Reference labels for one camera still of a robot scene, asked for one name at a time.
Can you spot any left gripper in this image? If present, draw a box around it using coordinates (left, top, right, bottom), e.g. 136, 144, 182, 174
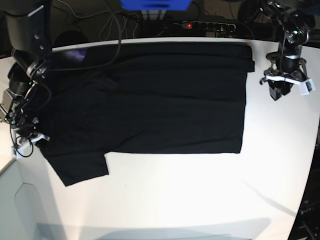
259, 51, 308, 101

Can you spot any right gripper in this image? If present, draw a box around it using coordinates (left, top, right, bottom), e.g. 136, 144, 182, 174
9, 117, 50, 154

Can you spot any black T-shirt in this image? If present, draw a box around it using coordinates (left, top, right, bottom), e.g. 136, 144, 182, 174
29, 42, 255, 186

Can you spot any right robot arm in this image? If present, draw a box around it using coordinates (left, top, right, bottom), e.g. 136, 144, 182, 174
0, 0, 52, 156

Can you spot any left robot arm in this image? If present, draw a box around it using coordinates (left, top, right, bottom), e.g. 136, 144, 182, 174
259, 0, 316, 101

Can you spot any grey cabinet at lower left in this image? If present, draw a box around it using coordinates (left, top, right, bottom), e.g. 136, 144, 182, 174
0, 161, 55, 240

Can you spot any black power strip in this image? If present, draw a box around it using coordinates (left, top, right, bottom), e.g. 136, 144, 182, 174
181, 21, 237, 33

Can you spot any blue plastic bin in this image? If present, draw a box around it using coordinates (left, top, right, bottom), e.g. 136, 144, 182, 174
120, 0, 192, 11

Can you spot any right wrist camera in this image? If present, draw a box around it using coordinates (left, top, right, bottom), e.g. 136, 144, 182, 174
11, 146, 23, 160

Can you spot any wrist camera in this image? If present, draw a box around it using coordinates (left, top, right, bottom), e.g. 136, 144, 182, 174
11, 146, 23, 160
298, 78, 316, 96

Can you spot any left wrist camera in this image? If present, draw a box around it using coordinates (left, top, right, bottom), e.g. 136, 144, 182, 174
298, 78, 316, 96

